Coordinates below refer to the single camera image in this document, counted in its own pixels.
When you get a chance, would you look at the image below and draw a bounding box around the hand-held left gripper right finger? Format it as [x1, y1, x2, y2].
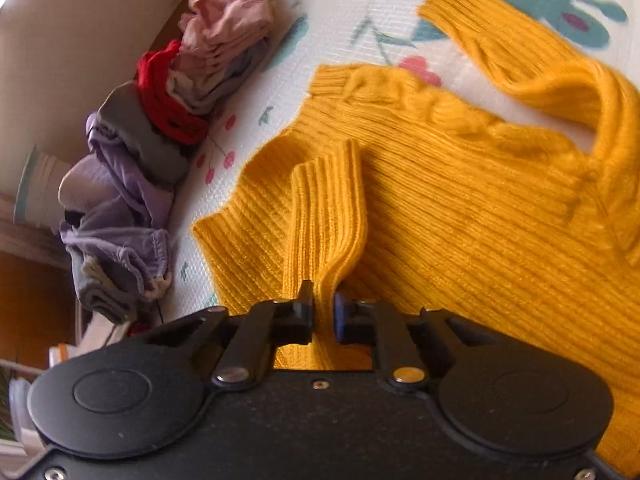
[333, 290, 500, 393]

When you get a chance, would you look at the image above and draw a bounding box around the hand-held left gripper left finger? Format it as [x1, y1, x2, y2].
[149, 280, 317, 393]

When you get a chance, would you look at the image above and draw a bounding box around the yellow knit sweater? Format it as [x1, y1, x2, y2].
[191, 0, 640, 478]

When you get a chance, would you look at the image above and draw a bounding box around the purple garment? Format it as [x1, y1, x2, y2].
[57, 110, 176, 326]

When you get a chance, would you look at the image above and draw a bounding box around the grey garment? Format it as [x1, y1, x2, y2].
[95, 80, 192, 187]

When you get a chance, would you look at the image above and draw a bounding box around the pale lavender folded garment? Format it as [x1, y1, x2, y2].
[167, 40, 273, 117]

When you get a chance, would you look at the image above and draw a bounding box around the red garment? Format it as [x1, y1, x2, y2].
[136, 40, 211, 147]

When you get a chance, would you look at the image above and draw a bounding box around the wooden cabinet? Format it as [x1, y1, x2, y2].
[0, 195, 81, 361]

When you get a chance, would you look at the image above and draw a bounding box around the white plastic bucket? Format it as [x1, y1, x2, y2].
[14, 145, 73, 233]

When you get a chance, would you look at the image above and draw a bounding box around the white orange-rimmed storage box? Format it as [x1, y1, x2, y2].
[7, 342, 83, 461]

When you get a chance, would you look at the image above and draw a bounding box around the pale pink beige garment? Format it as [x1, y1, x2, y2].
[177, 0, 276, 68]

